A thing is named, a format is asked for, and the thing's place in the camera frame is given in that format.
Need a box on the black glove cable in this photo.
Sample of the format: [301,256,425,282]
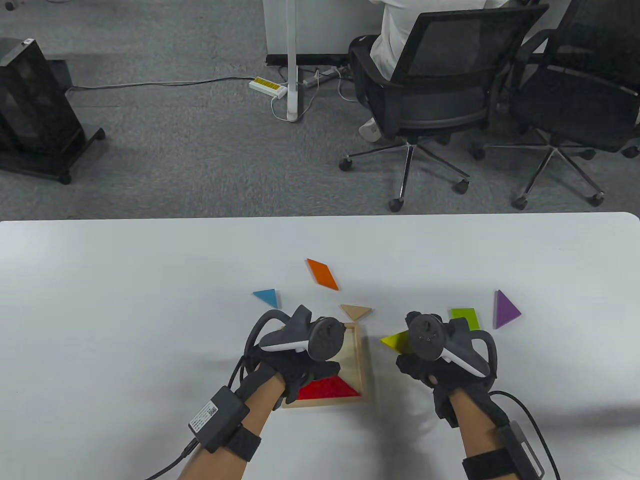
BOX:
[490,391,561,480]
[145,350,256,480]

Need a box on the red triangle tangram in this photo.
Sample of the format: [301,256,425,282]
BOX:
[297,375,362,401]

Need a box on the black right glove cable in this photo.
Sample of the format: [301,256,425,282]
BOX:
[490,391,561,480]

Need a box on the black computer tower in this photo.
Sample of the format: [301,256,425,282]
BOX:
[0,37,85,153]

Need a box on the black desk crossbar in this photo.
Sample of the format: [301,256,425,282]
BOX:
[266,53,352,66]

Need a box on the black wrist sensor box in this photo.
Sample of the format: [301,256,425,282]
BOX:
[461,421,546,480]
[188,386,262,462]

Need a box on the purple triangle tangram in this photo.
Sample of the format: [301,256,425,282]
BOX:
[494,289,522,330]

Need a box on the person's left forearm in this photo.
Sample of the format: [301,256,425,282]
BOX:
[177,376,287,480]

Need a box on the grey hand controller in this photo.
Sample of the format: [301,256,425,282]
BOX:
[405,312,498,379]
[244,305,347,362]

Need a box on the white and yellow power strip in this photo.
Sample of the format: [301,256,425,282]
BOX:
[249,76,289,99]

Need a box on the grey left hand controller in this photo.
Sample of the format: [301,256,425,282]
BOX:
[244,305,347,362]

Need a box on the yellow triangle tangram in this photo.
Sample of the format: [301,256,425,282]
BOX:
[380,331,412,353]

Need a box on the grey right hand controller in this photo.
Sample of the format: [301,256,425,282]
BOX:
[405,312,498,379]

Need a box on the black mesh office chair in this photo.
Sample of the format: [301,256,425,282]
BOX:
[470,0,640,211]
[339,4,550,213]

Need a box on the white floor cable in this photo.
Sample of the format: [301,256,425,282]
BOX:
[271,65,361,122]

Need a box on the black right wrist sensor box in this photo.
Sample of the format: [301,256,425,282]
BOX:
[461,421,546,480]

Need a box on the blue triangle tangram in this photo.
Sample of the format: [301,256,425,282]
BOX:
[252,288,280,310]

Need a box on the white desk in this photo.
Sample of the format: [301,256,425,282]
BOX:
[262,0,386,123]

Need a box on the black left wrist sensor box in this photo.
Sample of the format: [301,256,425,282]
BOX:
[188,386,262,462]

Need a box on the orange parallelogram tangram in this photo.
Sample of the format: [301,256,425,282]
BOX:
[306,258,340,292]

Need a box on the black wheeled cart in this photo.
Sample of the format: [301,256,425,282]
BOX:
[0,127,107,186]

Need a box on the wooden square tray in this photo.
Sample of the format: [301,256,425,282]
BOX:
[281,321,372,410]

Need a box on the person's left hand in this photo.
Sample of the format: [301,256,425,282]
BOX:
[235,347,343,412]

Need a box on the green square tangram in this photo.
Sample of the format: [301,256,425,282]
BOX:
[450,308,481,331]

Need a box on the grey power strip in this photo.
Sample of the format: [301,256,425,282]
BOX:
[301,66,346,89]

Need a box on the black left glove cable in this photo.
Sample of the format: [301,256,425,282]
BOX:
[145,350,256,480]

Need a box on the person's right hand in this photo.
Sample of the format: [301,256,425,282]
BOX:
[396,317,502,429]

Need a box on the grey floor cable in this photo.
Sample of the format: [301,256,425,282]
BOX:
[66,76,257,93]

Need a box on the person's right forearm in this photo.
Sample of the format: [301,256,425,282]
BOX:
[449,389,521,480]

